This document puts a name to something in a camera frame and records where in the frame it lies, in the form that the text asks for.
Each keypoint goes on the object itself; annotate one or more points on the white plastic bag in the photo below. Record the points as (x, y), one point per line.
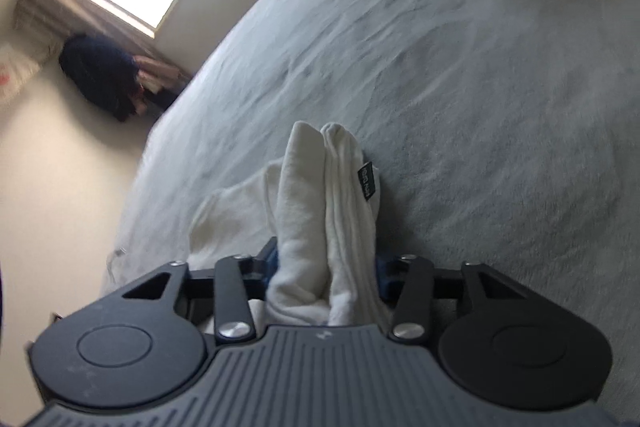
(12, 74)

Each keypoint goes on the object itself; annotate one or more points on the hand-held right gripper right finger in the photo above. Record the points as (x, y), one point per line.
(384, 279)

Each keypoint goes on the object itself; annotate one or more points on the dark hanging clothes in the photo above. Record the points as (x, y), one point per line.
(102, 74)

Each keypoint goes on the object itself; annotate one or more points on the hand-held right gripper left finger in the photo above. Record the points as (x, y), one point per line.
(267, 259)

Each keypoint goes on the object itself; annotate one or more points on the bed with grey sheet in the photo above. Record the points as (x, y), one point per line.
(425, 82)

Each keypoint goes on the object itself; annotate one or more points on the pink hanging cloth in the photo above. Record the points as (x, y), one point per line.
(157, 77)

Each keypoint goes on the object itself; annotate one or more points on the white printed sweatshirt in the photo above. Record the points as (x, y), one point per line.
(310, 217)

